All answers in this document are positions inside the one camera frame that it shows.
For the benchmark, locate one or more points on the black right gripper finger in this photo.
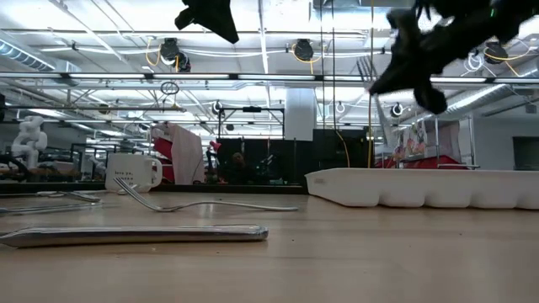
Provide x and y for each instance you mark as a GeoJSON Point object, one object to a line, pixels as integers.
{"type": "Point", "coordinates": [404, 78]}
{"type": "Point", "coordinates": [431, 100]}

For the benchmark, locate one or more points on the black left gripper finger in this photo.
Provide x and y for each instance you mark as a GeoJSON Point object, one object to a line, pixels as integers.
{"type": "Point", "coordinates": [217, 19]}
{"type": "Point", "coordinates": [184, 20]}

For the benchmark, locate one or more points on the white cutlery tray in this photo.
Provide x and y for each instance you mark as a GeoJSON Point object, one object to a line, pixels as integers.
{"type": "Point", "coordinates": [400, 187]}

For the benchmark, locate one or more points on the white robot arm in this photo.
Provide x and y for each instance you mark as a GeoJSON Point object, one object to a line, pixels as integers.
{"type": "Point", "coordinates": [29, 139]}

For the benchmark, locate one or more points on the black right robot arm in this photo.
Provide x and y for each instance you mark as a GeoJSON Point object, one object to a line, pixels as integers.
{"type": "Point", "coordinates": [522, 17]}

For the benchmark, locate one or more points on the metal shelf rack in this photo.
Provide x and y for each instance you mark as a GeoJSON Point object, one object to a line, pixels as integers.
{"type": "Point", "coordinates": [436, 143]}

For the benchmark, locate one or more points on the red shelf rack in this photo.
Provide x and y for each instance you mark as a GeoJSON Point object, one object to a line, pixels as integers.
{"type": "Point", "coordinates": [438, 162]}

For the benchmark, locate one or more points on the long ceiling light bar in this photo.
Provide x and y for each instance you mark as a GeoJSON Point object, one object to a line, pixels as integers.
{"type": "Point", "coordinates": [273, 77]}

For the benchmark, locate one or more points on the black partition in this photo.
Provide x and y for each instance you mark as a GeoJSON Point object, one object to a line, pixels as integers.
{"type": "Point", "coordinates": [328, 155]}

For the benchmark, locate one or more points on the white board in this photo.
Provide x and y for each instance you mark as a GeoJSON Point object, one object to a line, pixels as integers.
{"type": "Point", "coordinates": [187, 155]}

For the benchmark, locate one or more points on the person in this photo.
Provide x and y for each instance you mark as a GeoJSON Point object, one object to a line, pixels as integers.
{"type": "Point", "coordinates": [238, 161]}

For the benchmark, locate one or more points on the white mug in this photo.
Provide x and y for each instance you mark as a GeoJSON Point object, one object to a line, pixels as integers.
{"type": "Point", "coordinates": [130, 172]}

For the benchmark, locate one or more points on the wall posters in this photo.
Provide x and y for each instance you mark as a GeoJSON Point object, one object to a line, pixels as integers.
{"type": "Point", "coordinates": [414, 141]}

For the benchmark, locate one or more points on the silver air duct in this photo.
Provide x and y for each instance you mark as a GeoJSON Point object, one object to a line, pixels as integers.
{"type": "Point", "coordinates": [484, 99]}

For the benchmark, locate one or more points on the black rig frame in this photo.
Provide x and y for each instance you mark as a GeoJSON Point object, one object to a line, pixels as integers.
{"type": "Point", "coordinates": [252, 109]}

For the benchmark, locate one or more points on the dark wall monitor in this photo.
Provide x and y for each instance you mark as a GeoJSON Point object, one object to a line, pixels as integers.
{"type": "Point", "coordinates": [526, 153]}

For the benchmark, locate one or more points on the black aluminium table frame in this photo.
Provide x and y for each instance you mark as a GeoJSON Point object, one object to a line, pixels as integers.
{"type": "Point", "coordinates": [63, 187]}

